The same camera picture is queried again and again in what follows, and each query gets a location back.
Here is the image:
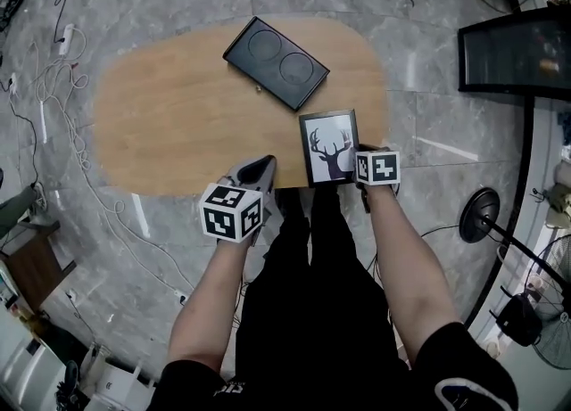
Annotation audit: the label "black glass-lid box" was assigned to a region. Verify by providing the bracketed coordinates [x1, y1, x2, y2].
[222, 15, 331, 112]

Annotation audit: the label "beige cap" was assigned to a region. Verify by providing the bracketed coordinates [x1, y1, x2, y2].
[546, 161, 571, 227]

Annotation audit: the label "person's black trousers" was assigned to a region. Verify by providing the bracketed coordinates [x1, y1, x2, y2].
[235, 185, 410, 374]

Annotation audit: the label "person's left forearm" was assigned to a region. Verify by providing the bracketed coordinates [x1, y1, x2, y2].
[167, 237, 251, 374]

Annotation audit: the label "person's right forearm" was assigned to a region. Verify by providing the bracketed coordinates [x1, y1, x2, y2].
[363, 184, 460, 368]

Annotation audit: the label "black backpack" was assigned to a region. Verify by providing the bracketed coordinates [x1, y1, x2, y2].
[488, 286, 543, 348]

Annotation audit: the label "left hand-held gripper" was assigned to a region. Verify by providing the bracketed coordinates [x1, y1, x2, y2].
[198, 154, 280, 248]

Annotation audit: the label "person's black shirt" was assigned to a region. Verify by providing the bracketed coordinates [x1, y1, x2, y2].
[146, 322, 521, 411]

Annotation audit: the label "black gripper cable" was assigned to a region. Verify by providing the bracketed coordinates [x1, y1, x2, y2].
[365, 224, 460, 285]

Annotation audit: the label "white cable tangle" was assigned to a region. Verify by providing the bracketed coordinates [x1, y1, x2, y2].
[33, 25, 193, 299]

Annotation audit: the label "deer picture frame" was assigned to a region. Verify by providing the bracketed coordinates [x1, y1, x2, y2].
[298, 109, 360, 189]

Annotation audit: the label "black pedestal fan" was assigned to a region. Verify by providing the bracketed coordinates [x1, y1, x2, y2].
[459, 186, 571, 370]

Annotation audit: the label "dark wooden side table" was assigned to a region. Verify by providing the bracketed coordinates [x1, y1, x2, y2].
[0, 219, 78, 312]

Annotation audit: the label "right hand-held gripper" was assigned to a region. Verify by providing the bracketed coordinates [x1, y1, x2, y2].
[354, 144, 401, 214]

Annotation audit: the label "wooden coffee table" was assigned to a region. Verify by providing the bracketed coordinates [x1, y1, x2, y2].
[91, 15, 389, 199]

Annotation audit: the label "black glass-door fridge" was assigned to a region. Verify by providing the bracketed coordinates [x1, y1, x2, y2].
[457, 6, 571, 101]

